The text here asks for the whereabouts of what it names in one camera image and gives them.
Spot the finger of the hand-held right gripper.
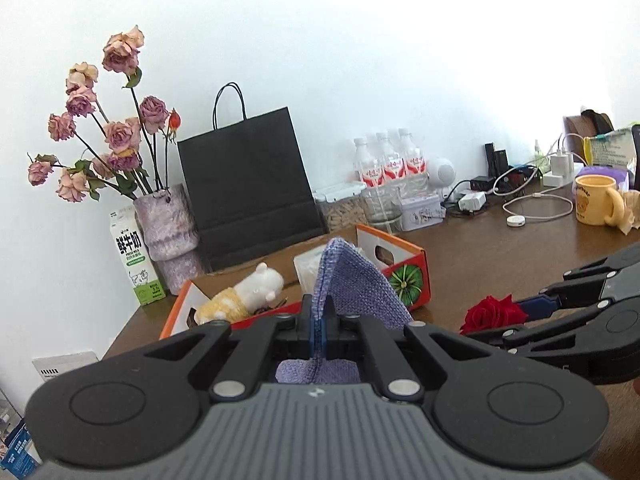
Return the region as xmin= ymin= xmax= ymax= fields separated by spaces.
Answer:
xmin=466 ymin=305 xmax=609 ymax=371
xmin=516 ymin=243 xmax=640 ymax=319

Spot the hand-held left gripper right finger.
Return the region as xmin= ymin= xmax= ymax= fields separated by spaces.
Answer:
xmin=321 ymin=294 xmax=484 ymax=404

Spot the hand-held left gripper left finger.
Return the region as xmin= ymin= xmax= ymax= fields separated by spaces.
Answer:
xmin=142 ymin=294 xmax=322 ymax=404

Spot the red rose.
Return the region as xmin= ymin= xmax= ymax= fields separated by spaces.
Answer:
xmin=459 ymin=295 xmax=530 ymax=336

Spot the purple knitted cloth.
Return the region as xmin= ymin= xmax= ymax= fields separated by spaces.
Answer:
xmin=275 ymin=237 xmax=414 ymax=386

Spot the clear cotton swab box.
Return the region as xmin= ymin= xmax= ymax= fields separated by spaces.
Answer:
xmin=293 ymin=247 xmax=334 ymax=294

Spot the yellow white plush toy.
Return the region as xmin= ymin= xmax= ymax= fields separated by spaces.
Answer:
xmin=194 ymin=261 xmax=286 ymax=325

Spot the red cardboard box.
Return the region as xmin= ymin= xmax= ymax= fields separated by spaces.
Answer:
xmin=160 ymin=224 xmax=431 ymax=341

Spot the clear nut storage container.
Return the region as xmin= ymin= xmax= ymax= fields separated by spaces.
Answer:
xmin=314 ymin=182 xmax=369 ymax=234

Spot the yellow bear mug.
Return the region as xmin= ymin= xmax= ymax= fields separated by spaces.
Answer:
xmin=574 ymin=175 xmax=627 ymax=228

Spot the white charger plug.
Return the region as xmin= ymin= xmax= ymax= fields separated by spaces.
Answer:
xmin=457 ymin=191 xmax=489 ymax=212

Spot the crumpled beige tissue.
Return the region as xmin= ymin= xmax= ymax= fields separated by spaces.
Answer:
xmin=617 ymin=189 xmax=640 ymax=235

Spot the clear drinking glass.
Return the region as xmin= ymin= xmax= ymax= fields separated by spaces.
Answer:
xmin=362 ymin=185 xmax=404 ymax=234

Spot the white printed tin box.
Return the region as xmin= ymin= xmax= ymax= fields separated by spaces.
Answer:
xmin=397 ymin=195 xmax=446 ymax=232

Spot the black upright device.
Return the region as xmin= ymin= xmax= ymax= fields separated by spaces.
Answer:
xmin=483 ymin=143 xmax=510 ymax=179

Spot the purple packet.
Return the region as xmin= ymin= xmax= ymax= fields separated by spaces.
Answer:
xmin=587 ymin=162 xmax=632 ymax=191

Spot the black paper bag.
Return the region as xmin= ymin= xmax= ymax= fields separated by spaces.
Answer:
xmin=177 ymin=82 xmax=329 ymax=274

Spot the white round speaker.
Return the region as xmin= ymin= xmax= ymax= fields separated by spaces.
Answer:
xmin=427 ymin=157 xmax=457 ymax=191

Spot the red label water bottle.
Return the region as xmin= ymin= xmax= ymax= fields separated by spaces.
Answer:
xmin=397 ymin=128 xmax=430 ymax=196
xmin=375 ymin=132 xmax=406 ymax=186
xmin=353 ymin=137 xmax=384 ymax=189

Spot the mottled purple ceramic vase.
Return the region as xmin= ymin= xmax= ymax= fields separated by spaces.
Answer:
xmin=132 ymin=183 xmax=204 ymax=296

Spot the brown wooden chair back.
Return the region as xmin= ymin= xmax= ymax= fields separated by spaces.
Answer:
xmin=563 ymin=109 xmax=615 ymax=147

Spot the white green milk carton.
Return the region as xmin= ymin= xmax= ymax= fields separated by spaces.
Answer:
xmin=107 ymin=205 xmax=166 ymax=307

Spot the dried pink rose bouquet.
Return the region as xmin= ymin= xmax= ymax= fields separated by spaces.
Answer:
xmin=27 ymin=25 xmax=184 ymax=204

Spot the blue white carton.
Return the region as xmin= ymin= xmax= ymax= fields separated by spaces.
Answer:
xmin=0 ymin=417 xmax=42 ymax=480

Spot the white charging cable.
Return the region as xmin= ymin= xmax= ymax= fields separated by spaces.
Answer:
xmin=492 ymin=132 xmax=586 ymax=224

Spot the white wall charger block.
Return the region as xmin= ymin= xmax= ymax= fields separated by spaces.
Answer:
xmin=542 ymin=152 xmax=584 ymax=189

